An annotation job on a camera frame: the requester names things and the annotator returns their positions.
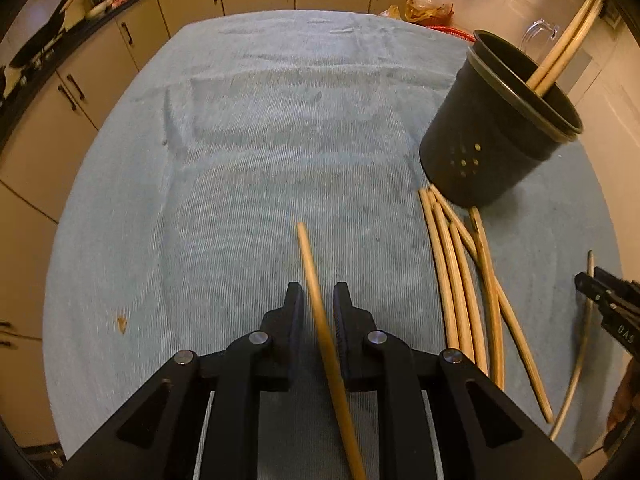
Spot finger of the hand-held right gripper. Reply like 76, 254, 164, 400
593, 266, 640, 306
574, 271, 640, 358

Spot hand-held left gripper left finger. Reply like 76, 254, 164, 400
59, 282, 306, 480

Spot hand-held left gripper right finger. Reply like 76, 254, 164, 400
332, 282, 583, 480

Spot black perforated utensil holder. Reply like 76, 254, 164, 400
419, 30, 584, 209

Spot person's right hand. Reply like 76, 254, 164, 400
606, 360, 637, 433

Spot blue terry towel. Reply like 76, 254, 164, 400
42, 10, 624, 480

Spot chopsticks inside holder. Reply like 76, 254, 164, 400
526, 0, 597, 89

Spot clear glass pitcher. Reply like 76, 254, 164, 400
520, 0, 601, 81

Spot clear plastic bag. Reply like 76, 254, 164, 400
404, 0, 459, 24

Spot black frying pan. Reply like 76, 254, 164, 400
9, 0, 72, 70

